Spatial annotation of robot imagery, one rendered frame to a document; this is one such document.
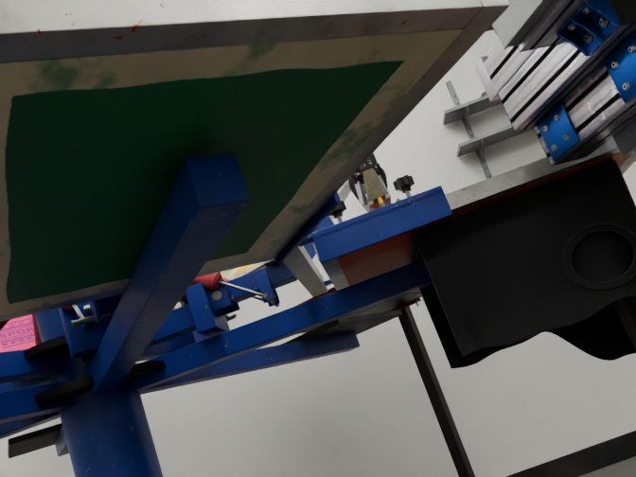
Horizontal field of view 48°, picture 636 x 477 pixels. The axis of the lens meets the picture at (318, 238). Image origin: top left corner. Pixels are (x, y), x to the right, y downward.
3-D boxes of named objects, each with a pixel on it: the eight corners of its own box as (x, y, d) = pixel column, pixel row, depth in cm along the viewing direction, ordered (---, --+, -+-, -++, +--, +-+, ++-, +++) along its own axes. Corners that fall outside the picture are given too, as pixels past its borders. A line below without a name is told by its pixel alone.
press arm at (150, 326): (251, 199, 79) (235, 151, 81) (200, 208, 77) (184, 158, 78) (111, 397, 185) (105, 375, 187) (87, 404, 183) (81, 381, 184)
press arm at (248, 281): (297, 280, 188) (291, 262, 189) (294, 276, 182) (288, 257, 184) (236, 303, 189) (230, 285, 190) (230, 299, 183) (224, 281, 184)
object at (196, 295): (269, 337, 222) (256, 301, 225) (199, 302, 146) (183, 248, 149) (25, 427, 225) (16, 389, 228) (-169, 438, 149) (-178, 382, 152)
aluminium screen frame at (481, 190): (593, 204, 210) (588, 192, 211) (664, 131, 153) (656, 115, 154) (341, 297, 212) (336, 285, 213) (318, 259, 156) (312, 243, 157)
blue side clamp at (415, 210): (451, 220, 158) (439, 191, 160) (452, 214, 153) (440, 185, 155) (324, 267, 159) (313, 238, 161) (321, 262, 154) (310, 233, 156)
